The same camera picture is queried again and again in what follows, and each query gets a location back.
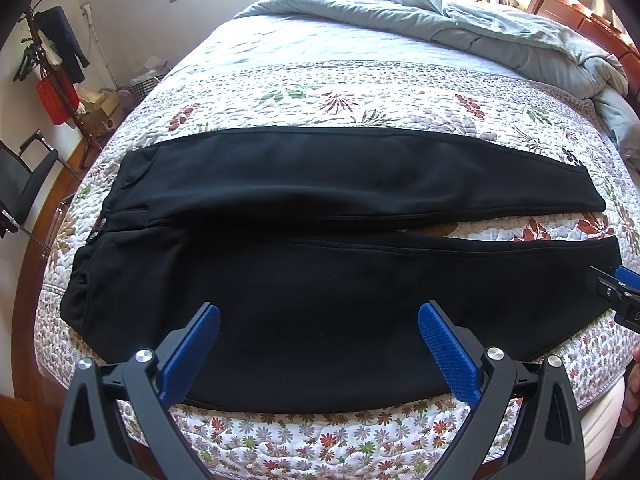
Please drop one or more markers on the wooden headboard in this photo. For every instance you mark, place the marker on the wooden headboard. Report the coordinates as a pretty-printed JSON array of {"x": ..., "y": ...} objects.
[{"x": 576, "y": 16}]

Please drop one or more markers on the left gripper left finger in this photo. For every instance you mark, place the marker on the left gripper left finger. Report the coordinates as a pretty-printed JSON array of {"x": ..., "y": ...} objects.
[{"x": 92, "y": 441}]

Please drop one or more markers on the wire basket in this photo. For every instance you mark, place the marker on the wire basket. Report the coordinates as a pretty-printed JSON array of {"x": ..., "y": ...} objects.
[{"x": 142, "y": 85}]

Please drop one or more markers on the right hand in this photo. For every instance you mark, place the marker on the right hand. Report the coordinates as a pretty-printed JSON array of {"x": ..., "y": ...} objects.
[{"x": 632, "y": 394}]

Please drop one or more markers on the floral quilted bedspread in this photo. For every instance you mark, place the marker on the floral quilted bedspread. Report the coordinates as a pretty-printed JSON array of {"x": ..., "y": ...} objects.
[{"x": 276, "y": 70}]

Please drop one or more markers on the dark hanging jacket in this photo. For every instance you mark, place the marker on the dark hanging jacket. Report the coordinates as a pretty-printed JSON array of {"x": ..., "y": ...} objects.
[{"x": 54, "y": 24}]

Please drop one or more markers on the cardboard box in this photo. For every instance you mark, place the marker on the cardboard box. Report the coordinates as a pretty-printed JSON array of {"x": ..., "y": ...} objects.
[{"x": 103, "y": 110}]

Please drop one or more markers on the red bag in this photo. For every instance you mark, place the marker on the red bag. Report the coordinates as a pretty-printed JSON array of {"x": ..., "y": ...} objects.
[{"x": 52, "y": 102}]

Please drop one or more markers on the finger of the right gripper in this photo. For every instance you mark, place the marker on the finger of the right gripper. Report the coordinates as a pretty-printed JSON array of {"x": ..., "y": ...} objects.
[
  {"x": 607, "y": 287},
  {"x": 629, "y": 278}
]

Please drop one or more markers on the black pants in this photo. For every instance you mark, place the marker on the black pants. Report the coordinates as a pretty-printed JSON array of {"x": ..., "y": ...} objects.
[{"x": 315, "y": 246}]

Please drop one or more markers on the black office chair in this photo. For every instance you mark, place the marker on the black office chair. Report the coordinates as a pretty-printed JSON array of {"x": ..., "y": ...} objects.
[{"x": 21, "y": 185}]

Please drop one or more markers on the wooden coat rack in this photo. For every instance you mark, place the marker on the wooden coat rack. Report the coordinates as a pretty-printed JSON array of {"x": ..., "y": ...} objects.
[{"x": 35, "y": 55}]

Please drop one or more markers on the grey blue duvet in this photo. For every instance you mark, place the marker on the grey blue duvet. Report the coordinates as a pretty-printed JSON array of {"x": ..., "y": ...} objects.
[{"x": 535, "y": 47}]

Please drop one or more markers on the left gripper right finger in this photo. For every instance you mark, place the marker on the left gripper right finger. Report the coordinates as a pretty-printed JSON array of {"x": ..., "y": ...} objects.
[{"x": 546, "y": 442}]

